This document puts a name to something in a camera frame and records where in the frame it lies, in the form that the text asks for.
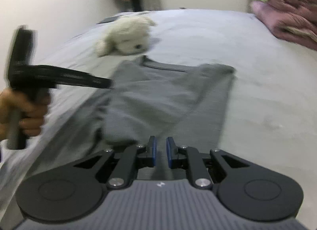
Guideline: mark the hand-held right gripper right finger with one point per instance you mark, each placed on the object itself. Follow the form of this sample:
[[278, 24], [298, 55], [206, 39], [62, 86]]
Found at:
[[169, 152]]

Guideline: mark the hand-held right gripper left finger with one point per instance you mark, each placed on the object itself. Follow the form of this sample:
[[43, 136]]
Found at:
[[154, 149]]

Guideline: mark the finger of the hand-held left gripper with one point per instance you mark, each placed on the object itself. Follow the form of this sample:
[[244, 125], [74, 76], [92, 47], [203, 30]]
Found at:
[[74, 77]]

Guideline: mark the grey t-shirt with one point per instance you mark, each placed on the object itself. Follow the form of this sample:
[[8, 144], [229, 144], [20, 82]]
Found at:
[[161, 96]]

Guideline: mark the person's left hand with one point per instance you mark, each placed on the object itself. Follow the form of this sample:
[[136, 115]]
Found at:
[[32, 118]]

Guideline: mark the white plush dog toy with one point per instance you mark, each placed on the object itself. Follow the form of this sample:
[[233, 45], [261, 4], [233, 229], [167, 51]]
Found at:
[[126, 34]]

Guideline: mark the dark tablet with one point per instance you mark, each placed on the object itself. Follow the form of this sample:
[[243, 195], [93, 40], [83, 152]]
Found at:
[[109, 19]]

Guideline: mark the bed with grey sheet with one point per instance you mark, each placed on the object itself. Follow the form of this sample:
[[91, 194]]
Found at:
[[260, 84]]

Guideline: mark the pink folded quilt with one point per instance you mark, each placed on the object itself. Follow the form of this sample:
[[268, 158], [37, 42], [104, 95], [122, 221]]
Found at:
[[287, 14]]

